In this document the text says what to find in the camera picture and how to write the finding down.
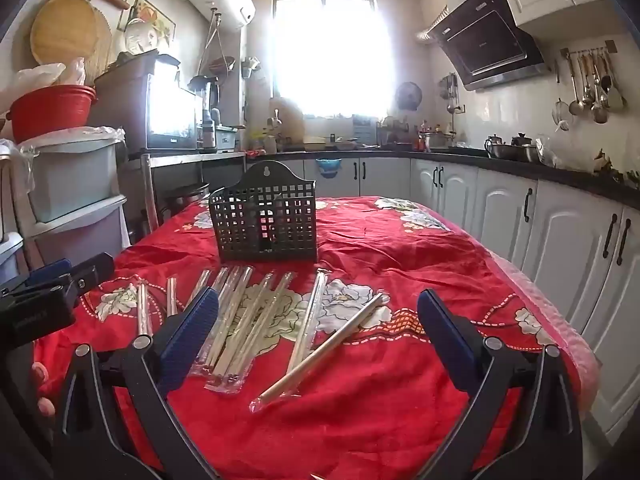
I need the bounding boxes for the white plastic bag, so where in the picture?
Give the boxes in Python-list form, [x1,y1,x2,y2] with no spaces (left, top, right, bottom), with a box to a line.
[0,57,87,113]

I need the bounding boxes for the fruit wall picture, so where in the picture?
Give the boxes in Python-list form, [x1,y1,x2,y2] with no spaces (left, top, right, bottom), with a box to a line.
[117,0,177,43]

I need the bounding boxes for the kitchen window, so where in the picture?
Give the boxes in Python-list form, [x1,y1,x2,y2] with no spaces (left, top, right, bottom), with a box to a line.
[271,0,396,118]

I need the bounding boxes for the pink plastic table cover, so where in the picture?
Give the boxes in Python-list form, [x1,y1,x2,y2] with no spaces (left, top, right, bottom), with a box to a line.
[492,247,600,413]

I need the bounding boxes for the black range hood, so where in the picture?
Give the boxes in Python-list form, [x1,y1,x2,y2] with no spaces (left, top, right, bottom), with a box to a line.
[417,0,551,92]

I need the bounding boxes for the stainless steel shelf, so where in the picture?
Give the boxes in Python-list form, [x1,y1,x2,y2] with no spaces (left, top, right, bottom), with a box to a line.
[125,150,248,241]

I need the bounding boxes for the round woven bamboo mat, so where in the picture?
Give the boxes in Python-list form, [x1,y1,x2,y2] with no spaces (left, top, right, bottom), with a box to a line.
[70,7,114,87]

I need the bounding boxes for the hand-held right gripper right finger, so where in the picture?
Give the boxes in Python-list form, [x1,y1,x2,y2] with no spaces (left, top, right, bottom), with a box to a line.
[416,287,586,480]

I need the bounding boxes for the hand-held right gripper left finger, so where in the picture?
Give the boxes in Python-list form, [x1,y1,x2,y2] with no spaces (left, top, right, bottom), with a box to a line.
[52,287,221,480]

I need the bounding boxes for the black blender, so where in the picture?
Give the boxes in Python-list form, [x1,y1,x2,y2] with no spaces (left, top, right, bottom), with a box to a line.
[189,74,222,126]

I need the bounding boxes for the metal mesh strainer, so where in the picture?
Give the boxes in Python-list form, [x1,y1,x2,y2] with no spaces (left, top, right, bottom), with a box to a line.
[552,99,572,131]

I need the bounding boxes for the blue hanging basket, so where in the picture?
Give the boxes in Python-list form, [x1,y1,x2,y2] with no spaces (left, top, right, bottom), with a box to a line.
[315,158,343,180]

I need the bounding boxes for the row of hanging kitchen utensils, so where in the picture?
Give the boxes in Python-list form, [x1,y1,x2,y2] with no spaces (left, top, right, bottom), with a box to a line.
[560,40,628,126]

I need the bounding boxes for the small hanging utensil rack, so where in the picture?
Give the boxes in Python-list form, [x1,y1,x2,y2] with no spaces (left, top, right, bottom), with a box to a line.
[440,74,462,115]

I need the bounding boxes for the leafy vegetables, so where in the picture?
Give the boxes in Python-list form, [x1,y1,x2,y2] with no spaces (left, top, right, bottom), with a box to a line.
[592,149,640,188]

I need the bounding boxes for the red floral tablecloth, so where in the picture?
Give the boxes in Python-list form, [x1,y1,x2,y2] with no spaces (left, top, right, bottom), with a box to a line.
[32,195,598,480]

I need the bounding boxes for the cluster of condiment bottles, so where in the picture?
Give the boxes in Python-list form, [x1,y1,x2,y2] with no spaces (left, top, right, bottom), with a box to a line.
[380,117,453,153]

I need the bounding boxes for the round bamboo tray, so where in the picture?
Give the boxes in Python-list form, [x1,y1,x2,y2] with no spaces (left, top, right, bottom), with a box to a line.
[30,0,101,66]

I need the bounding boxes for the black kitchen countertop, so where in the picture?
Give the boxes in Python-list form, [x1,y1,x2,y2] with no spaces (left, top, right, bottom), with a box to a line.
[245,145,640,196]

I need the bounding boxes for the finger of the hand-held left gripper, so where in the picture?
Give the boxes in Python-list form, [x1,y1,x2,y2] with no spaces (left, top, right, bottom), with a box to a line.
[25,258,74,289]
[64,252,116,295]

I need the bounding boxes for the red plastic colander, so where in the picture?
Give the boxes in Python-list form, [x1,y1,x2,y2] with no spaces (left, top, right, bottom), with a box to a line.
[9,85,97,145]

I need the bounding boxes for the pile of chopsticks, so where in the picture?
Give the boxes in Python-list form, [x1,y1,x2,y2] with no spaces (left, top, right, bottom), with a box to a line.
[135,266,391,413]

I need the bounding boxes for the pale plastic drawer unit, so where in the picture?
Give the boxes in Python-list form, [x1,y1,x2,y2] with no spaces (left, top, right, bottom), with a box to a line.
[0,195,130,286]

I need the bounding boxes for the microwave oven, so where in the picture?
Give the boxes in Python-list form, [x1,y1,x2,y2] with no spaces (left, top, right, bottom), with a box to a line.
[94,52,202,153]

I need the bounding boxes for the grey plastic box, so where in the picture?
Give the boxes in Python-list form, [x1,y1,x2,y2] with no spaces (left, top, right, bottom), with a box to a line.
[216,125,240,153]

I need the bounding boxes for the round grey wall fan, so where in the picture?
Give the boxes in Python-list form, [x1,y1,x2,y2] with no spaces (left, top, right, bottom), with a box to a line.
[395,81,423,111]

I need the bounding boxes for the steel pot with lid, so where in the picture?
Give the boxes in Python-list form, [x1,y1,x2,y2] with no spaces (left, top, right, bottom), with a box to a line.
[164,182,211,216]

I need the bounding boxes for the black plastic utensil basket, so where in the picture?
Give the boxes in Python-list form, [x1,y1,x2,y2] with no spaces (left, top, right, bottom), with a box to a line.
[208,161,319,264]

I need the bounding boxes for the person's left hand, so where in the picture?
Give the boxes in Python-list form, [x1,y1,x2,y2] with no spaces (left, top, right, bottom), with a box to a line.
[31,362,57,418]

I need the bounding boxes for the clear plastic bag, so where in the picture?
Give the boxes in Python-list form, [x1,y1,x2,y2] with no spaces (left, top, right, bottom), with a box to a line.
[537,135,601,173]

